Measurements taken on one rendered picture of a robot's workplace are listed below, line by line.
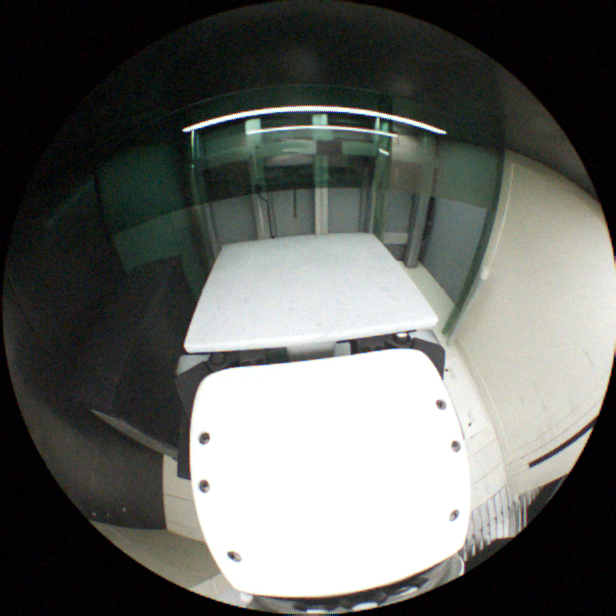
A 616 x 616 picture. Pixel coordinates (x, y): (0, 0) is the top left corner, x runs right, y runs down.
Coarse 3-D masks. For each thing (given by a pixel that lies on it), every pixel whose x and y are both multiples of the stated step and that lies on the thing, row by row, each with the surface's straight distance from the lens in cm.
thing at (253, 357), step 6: (264, 348) 10; (240, 354) 10; (246, 354) 10; (252, 354) 10; (258, 354) 10; (264, 354) 10; (240, 360) 10; (246, 360) 10; (252, 360) 10; (258, 360) 10; (264, 360) 9; (240, 366) 10
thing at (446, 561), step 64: (256, 384) 8; (320, 384) 8; (384, 384) 8; (192, 448) 8; (256, 448) 7; (320, 448) 7; (384, 448) 7; (448, 448) 8; (256, 512) 7; (320, 512) 7; (384, 512) 7; (448, 512) 8; (256, 576) 8; (320, 576) 7; (384, 576) 8
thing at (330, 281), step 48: (288, 240) 16; (336, 240) 16; (240, 288) 12; (288, 288) 11; (336, 288) 11; (384, 288) 12; (192, 336) 10; (240, 336) 9; (288, 336) 9; (336, 336) 9; (432, 336) 21
